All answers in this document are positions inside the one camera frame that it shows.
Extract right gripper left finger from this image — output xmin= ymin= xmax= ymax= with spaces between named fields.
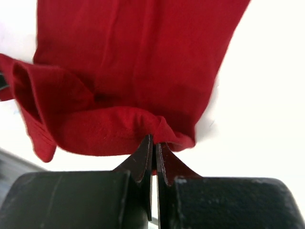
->
xmin=0 ymin=135 xmax=153 ymax=229

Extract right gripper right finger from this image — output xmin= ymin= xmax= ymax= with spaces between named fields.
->
xmin=155 ymin=143 xmax=305 ymax=229

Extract dark red t shirt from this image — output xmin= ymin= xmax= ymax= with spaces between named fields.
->
xmin=0 ymin=0 xmax=249 ymax=162

